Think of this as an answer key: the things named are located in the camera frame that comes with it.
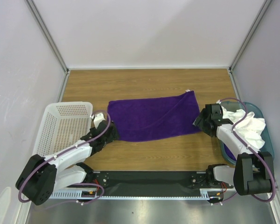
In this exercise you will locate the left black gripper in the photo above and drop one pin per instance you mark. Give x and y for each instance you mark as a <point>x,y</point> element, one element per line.
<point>113,135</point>

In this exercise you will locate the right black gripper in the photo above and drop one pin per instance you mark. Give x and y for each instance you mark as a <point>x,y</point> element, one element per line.
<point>203,120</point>

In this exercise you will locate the purple towel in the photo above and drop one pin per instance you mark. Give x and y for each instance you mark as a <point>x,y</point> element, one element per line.
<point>147,119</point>
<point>229,153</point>

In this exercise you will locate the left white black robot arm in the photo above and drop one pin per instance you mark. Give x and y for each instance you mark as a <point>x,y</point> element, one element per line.
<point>44,175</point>

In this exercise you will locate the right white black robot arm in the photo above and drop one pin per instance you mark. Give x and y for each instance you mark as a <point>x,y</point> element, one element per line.
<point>253,173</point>

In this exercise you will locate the purple towel in tub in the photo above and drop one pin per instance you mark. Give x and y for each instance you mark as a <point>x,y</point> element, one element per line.
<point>229,153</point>

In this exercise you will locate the white perforated plastic basket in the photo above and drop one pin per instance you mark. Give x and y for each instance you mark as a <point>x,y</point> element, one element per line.
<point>62,125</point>

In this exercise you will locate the white towel in tub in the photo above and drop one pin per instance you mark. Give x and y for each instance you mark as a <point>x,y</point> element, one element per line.
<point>250,128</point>

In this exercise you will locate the teal translucent plastic tub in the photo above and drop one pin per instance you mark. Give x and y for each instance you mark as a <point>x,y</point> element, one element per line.
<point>233,106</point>

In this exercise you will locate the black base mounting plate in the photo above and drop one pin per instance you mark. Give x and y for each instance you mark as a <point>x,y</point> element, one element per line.
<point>157,183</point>

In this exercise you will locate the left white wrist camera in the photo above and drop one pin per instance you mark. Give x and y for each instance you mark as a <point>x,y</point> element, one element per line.
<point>97,119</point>

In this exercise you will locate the aluminium frame rail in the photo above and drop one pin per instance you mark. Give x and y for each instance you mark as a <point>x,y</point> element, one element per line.
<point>275,181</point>

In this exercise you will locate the right aluminium corner post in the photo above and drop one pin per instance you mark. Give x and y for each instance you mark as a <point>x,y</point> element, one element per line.
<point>264,8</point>

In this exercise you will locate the aluminium corner post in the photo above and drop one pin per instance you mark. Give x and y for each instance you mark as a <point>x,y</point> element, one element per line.
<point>264,8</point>
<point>45,31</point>

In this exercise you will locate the left aluminium corner post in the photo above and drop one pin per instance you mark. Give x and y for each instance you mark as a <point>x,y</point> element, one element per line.
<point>45,31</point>

